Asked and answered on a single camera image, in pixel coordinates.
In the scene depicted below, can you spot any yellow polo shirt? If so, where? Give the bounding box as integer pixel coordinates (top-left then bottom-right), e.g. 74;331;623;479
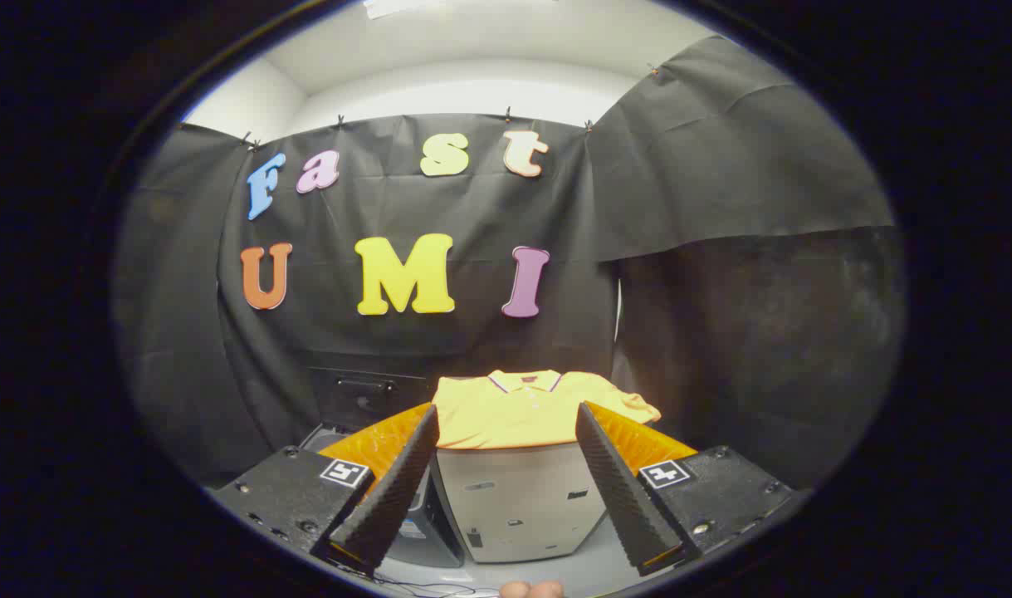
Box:
431;370;662;451

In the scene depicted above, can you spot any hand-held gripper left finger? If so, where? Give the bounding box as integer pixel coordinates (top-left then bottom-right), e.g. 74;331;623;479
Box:
211;404;441;576

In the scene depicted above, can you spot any grey washing machine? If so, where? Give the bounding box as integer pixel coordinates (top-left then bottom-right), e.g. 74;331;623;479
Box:
300;422;467;570

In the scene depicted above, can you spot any grey cabinet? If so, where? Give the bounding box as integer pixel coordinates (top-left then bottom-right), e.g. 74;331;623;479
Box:
433;440;611;565

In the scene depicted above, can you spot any black cable bundle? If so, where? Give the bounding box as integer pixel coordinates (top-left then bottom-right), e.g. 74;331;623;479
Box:
373;576;491;598

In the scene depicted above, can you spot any dark glass washing machine lid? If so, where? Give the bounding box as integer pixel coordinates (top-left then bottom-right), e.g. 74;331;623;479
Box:
309;366;437;431

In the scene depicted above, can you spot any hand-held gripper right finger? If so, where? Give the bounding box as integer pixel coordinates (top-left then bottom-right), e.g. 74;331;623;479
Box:
575;401;794;577

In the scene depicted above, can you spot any black backdrop cloth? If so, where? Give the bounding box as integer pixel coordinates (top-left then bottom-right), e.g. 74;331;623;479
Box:
114;33;907;491

